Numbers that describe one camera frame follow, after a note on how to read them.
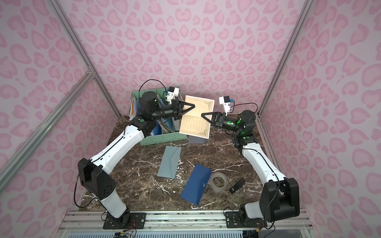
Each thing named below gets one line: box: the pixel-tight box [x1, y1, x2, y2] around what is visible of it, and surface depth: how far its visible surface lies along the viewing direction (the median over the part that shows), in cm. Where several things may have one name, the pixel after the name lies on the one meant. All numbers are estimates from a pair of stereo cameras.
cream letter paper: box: [179, 95, 215, 140], surface depth 66 cm
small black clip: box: [228, 178, 246, 194], surface depth 85 cm
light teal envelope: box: [156, 145, 182, 179], surface depth 95 cm
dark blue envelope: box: [180, 163, 213, 206], surface depth 87 cm
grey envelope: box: [188, 135, 207, 144], surface depth 106 cm
